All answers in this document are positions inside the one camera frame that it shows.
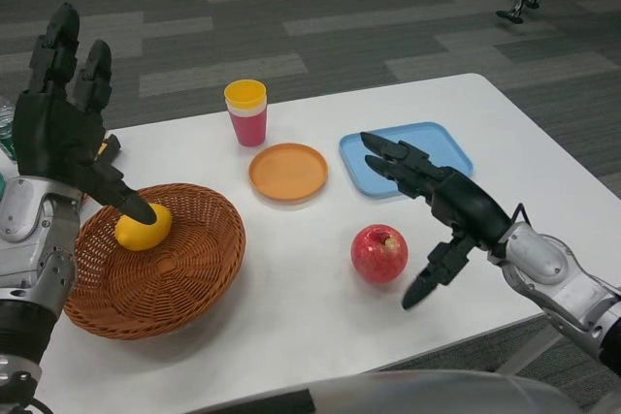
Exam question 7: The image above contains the blue rectangular tray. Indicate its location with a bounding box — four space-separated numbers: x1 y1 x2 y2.
338 121 474 198

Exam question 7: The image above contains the orange round plate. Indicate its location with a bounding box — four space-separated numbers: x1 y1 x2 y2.
248 142 330 205

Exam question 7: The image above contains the red apple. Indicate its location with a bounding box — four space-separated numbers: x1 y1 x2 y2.
350 223 409 285

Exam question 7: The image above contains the brown wicker basket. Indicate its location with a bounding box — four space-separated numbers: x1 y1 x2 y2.
62 182 247 341

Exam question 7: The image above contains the pink plastic cup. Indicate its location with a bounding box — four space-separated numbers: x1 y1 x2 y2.
227 108 268 148

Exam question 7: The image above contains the yellow plastic cup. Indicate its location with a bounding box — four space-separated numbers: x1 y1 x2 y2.
223 79 269 112

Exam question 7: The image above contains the white plastic cup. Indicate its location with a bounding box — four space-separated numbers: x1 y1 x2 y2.
225 102 268 118

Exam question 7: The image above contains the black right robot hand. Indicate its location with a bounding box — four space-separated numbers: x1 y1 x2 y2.
359 131 513 311

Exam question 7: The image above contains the clear water bottle green label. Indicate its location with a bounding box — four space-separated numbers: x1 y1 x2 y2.
0 96 18 163

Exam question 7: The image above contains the black yellow tape measure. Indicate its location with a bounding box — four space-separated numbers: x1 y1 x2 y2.
94 132 122 166

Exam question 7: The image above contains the yellow lemon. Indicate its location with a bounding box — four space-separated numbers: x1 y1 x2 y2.
114 203 174 253

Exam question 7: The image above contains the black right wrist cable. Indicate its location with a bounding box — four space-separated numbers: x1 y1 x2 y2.
508 203 533 226

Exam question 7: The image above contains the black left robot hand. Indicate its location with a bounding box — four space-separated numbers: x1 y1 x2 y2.
12 1 159 227

